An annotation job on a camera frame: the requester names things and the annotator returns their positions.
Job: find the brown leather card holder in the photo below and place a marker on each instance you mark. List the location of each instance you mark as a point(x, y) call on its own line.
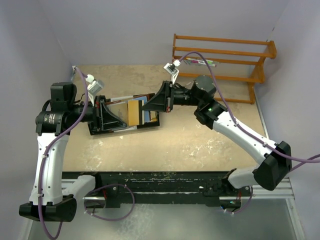
point(124, 113)

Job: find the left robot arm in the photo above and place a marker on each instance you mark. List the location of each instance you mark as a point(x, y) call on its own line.
point(49, 201)

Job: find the gold credit card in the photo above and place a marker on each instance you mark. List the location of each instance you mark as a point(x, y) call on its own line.
point(135, 113)

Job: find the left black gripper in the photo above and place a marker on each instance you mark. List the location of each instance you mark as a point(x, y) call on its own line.
point(104, 118)

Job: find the orange wooden rack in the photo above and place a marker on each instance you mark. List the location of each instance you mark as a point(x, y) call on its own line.
point(240, 62)

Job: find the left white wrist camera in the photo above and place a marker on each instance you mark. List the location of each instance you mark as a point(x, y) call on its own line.
point(94, 86)

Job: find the black right bin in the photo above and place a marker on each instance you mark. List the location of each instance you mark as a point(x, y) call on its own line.
point(151, 118)

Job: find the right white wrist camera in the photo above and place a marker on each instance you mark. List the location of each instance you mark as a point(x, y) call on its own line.
point(172, 69)

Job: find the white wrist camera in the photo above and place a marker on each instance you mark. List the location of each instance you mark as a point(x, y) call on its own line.
point(172, 69)
point(94, 86)

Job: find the coloured markers on rack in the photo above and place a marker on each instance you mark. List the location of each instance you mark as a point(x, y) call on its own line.
point(191, 60)

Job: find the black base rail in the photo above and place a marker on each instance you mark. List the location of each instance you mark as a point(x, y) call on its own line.
point(207, 188)

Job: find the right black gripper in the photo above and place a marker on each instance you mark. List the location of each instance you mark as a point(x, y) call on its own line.
point(163, 100)

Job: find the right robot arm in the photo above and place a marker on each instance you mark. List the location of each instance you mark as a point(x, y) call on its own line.
point(272, 158)

